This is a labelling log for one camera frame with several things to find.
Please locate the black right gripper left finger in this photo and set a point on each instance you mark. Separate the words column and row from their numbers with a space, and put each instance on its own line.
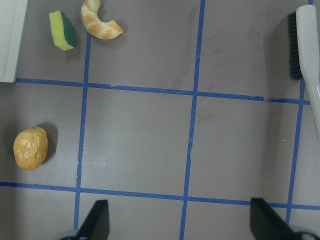
column 97, row 223

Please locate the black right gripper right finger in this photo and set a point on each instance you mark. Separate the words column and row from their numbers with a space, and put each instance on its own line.
column 266, row 224

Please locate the yellow potato-like bread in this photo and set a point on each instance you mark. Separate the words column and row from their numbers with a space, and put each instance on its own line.
column 30, row 148

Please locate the croissant bread piece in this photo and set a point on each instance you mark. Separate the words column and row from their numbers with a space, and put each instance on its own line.
column 94, row 26

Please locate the yellow green sponge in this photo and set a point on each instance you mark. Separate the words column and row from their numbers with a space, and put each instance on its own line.
column 62, row 31

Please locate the white dustpan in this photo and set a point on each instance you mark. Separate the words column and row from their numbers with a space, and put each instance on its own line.
column 13, row 16

